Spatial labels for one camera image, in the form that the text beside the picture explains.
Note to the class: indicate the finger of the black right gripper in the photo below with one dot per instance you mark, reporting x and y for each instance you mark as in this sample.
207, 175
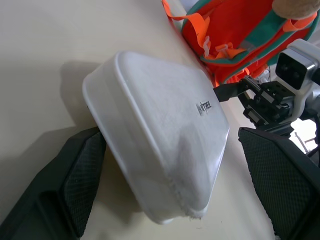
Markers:
228, 91

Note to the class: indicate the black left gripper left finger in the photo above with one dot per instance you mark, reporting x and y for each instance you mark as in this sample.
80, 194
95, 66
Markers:
50, 200

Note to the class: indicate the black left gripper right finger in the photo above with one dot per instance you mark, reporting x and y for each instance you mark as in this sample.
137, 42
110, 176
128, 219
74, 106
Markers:
282, 180

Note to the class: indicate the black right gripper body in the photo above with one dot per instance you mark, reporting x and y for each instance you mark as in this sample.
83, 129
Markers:
270, 100

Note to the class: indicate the white zippered box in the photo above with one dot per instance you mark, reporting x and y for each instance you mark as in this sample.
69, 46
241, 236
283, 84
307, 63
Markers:
160, 130

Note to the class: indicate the orange and teal backpack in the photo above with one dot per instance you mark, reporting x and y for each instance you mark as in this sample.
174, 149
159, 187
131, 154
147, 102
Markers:
232, 22

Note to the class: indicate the tan plush toy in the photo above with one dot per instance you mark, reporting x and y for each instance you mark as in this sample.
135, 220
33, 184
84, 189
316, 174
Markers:
295, 7

